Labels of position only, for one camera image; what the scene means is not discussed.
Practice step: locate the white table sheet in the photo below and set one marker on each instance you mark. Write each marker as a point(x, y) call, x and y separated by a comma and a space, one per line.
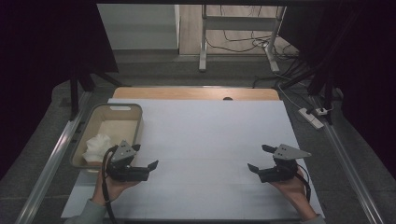
point(202, 149)

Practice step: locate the white cabinet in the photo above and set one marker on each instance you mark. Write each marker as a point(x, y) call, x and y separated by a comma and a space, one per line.
point(140, 28)

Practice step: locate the beige plastic bin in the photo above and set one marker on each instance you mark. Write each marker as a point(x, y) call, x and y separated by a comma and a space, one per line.
point(93, 124)

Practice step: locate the person's right hand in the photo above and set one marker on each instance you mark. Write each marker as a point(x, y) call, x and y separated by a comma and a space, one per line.
point(294, 191)

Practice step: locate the white crumpled cloth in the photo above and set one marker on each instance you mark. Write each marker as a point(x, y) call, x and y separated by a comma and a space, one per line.
point(97, 147)

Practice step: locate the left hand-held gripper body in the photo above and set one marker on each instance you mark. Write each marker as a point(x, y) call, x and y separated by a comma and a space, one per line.
point(124, 172)

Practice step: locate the black stand legs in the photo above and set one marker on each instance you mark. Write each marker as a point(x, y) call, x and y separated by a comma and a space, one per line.
point(74, 96)
point(328, 93)

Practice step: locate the person's left hand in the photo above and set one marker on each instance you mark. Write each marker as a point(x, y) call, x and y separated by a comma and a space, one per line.
point(112, 188)

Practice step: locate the metal floor rail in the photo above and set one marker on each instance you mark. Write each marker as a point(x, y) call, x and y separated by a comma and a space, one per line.
point(53, 161)
point(348, 168)

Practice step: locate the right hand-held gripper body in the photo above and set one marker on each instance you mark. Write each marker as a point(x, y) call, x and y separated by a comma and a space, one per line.
point(278, 174)

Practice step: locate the white plug adapter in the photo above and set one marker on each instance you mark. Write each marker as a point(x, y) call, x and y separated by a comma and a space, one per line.
point(321, 111)

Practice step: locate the white power strip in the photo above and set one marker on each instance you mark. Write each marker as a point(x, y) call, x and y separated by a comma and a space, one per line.
point(311, 118)

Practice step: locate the black curtain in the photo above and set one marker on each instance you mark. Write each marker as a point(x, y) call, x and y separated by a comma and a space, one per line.
point(46, 62)
point(364, 77)

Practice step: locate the white metal desk frame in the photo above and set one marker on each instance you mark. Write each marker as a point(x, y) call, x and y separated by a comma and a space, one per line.
point(203, 46)

